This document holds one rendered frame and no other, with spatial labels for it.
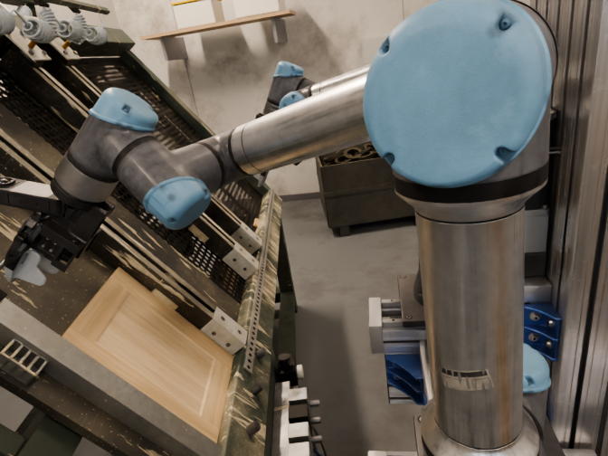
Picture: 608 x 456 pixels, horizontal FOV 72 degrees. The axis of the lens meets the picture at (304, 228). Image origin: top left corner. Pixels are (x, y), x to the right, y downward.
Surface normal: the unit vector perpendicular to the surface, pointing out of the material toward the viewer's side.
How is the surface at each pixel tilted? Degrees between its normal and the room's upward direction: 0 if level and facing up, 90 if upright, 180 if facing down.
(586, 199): 90
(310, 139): 110
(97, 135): 75
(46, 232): 91
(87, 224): 91
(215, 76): 90
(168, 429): 55
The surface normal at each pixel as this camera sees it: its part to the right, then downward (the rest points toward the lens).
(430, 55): -0.53, 0.29
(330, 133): -0.39, 0.66
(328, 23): -0.14, 0.40
